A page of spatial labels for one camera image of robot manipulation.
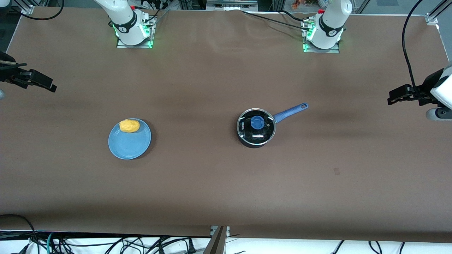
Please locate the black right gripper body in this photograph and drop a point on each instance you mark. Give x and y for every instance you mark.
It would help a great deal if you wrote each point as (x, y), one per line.
(7, 76)

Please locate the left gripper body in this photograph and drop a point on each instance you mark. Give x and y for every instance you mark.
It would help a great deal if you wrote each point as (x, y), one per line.
(422, 94)

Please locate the glass lid with blue knob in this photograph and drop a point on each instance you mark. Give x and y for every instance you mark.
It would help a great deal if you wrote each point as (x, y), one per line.
(256, 123)

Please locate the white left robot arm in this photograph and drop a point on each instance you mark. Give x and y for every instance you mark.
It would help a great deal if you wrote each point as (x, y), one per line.
(330, 24)

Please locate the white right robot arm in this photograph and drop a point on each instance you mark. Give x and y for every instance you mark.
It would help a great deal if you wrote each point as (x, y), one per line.
(123, 17)

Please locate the blue plate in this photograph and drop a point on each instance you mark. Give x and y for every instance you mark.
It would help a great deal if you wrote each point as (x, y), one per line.
(129, 144)

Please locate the orange toy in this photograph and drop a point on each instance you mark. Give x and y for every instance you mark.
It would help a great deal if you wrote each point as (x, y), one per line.
(296, 4)

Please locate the brown table cover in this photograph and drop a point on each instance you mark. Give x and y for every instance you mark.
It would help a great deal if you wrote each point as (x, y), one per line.
(212, 190)

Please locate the black power plug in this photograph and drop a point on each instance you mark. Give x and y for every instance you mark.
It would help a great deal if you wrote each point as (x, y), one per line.
(191, 246)

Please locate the aluminium frame post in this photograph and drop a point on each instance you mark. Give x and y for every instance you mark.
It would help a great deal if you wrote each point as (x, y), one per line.
(24, 6)

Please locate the aluminium frame crossbar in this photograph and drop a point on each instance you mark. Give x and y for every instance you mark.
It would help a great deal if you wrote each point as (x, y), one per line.
(231, 4)

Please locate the aluminium frame profile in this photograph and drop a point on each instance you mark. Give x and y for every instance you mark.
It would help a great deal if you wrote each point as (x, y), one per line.
(217, 241)

